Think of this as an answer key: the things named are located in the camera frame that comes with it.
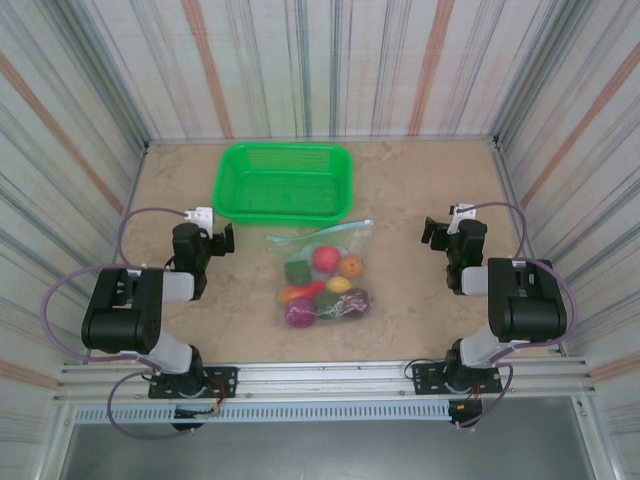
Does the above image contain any clear zip-top bag elephant print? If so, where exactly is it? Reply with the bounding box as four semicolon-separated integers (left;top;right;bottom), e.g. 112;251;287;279
265;218;376;331

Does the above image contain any green toy vegetable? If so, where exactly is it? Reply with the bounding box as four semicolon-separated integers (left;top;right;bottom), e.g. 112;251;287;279
283;259;311;286
314;291;344;321

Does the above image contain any green plastic mesh basket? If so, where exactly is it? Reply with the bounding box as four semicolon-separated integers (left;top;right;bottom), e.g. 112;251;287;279
212;142;356;226

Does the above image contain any red orange toy pepper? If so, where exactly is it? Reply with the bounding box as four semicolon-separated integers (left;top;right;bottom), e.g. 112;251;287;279
278;280;327;306

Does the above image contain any orange toy fruit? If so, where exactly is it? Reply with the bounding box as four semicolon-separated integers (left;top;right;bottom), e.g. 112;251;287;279
339;254;365;280

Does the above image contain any red toy apple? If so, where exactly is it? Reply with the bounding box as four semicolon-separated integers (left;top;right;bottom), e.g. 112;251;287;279
313;245;341;274

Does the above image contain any purple toy cabbage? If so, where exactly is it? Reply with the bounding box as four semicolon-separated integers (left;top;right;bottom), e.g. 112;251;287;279
284;298;317;330

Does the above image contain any dark red toy fruit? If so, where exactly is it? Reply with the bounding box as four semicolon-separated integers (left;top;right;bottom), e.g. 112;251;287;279
339;288;374;319

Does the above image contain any black connector block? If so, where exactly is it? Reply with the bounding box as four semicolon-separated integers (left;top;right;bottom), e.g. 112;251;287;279
171;407;207;432
447;399;484;430

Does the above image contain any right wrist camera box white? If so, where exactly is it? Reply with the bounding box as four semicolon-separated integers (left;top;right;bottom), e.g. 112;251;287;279
448;202;476;235

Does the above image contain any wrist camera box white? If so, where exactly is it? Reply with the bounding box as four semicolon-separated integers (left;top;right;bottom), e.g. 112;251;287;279
448;202;476;235
183;206;215;235

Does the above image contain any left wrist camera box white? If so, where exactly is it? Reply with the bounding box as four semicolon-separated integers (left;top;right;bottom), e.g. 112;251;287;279
183;206;215;235

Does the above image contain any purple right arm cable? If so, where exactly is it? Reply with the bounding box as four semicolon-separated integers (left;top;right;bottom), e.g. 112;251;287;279
457;201;580;430

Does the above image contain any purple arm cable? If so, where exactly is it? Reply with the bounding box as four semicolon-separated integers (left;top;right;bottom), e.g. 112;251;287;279
457;201;580;430
39;205;201;441

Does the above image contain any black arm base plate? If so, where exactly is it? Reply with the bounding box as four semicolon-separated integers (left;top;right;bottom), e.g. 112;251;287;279
410;362;503;397
148;366;239;400

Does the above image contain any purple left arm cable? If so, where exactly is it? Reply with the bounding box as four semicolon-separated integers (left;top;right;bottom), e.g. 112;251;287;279
39;205;201;441

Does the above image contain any aluminium mounting rail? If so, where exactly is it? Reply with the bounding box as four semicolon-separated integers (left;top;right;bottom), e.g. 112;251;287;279
52;357;599;404

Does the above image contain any grey slotted cable duct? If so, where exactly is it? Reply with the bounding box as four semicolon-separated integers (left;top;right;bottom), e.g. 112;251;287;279
72;402;484;425

